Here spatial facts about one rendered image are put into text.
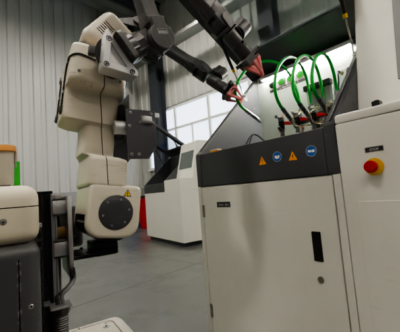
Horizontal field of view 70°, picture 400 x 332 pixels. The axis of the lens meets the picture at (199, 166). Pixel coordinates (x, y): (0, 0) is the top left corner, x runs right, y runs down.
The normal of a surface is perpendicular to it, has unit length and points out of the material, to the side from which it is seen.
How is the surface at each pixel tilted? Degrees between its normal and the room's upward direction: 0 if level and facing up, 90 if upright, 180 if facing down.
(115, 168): 90
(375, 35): 76
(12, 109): 90
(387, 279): 90
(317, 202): 90
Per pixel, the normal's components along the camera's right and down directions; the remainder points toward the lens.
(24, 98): 0.73, -0.12
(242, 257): -0.75, 0.00
